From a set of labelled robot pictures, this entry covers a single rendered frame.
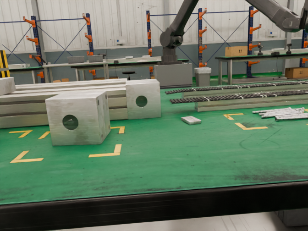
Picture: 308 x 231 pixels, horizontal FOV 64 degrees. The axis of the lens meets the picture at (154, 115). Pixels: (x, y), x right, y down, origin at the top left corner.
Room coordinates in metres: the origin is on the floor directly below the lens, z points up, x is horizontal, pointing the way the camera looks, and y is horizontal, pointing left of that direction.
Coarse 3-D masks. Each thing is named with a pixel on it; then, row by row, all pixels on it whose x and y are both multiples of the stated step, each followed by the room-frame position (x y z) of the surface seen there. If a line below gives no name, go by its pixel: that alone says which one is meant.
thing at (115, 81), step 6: (126, 78) 0.92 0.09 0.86; (24, 84) 0.90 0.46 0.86; (30, 84) 0.89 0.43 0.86; (36, 84) 0.89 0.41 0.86; (42, 84) 0.89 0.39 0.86; (48, 84) 0.89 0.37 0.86; (54, 84) 0.89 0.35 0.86; (60, 84) 0.84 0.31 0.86; (66, 84) 0.83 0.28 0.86; (72, 84) 0.83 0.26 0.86; (78, 84) 0.83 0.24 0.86; (84, 84) 0.83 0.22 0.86; (90, 84) 0.83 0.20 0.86; (96, 84) 0.83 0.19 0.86; (102, 84) 0.83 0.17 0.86; (108, 84) 0.83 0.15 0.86; (114, 84) 0.83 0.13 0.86; (18, 90) 0.81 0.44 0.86; (24, 90) 0.81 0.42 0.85
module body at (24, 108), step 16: (0, 96) 0.63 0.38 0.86; (16, 96) 0.63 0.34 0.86; (32, 96) 0.63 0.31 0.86; (48, 96) 0.63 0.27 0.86; (112, 96) 0.66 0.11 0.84; (0, 112) 0.62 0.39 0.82; (16, 112) 0.63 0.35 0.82; (32, 112) 0.64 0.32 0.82; (112, 112) 0.65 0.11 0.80; (0, 128) 0.62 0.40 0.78
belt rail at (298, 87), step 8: (240, 88) 0.90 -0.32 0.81; (248, 88) 0.90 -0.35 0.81; (256, 88) 0.91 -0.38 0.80; (264, 88) 0.91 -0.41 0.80; (272, 88) 0.91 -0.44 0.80; (280, 88) 0.91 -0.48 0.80; (288, 88) 0.92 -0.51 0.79; (296, 88) 0.93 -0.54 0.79; (304, 88) 0.92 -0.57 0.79; (184, 96) 0.89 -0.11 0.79; (192, 96) 0.89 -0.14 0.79; (200, 96) 0.89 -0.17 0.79; (208, 96) 0.89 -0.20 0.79
